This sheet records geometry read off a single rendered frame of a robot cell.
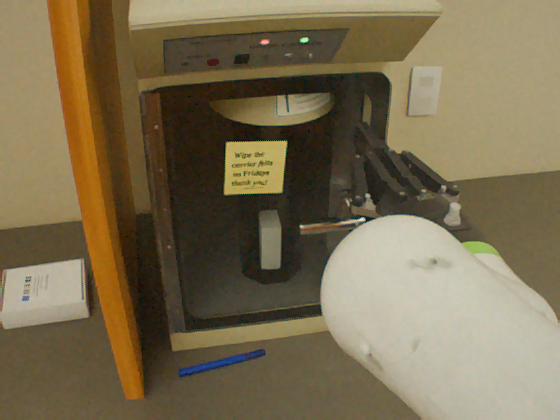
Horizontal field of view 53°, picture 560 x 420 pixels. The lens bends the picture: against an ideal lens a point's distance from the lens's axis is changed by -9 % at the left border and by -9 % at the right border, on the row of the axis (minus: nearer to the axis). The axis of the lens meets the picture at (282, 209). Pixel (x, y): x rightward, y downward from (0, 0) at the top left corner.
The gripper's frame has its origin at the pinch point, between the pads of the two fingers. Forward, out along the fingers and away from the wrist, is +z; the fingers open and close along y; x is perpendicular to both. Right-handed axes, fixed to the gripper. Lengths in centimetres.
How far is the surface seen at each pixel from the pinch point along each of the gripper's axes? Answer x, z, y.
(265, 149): 1.4, 3.6, 12.3
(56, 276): 33, 22, 47
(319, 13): -19.2, -6.6, 8.9
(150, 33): -18.0, -5.7, 25.4
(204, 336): 34.3, 4.8, 21.9
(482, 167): 36, 48, -50
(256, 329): 34.2, 4.8, 13.5
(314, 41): -14.8, -2.7, 8.2
